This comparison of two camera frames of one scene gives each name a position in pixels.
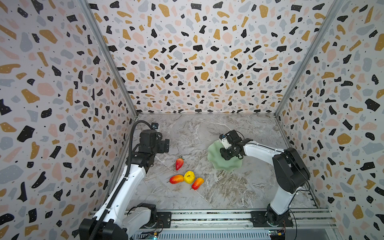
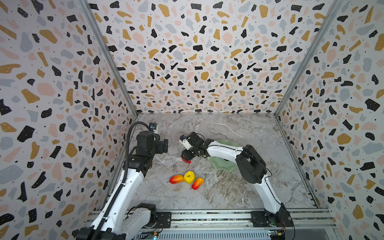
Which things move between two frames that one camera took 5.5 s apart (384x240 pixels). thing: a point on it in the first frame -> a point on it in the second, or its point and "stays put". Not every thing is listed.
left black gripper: x=163 y=145 stays put
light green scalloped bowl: x=215 y=159 stays put
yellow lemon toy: x=189 y=177 stays put
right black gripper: x=229 y=149 -> x=189 y=151
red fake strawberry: x=179 y=162 -> x=187 y=161
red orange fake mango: x=197 y=182 stays put
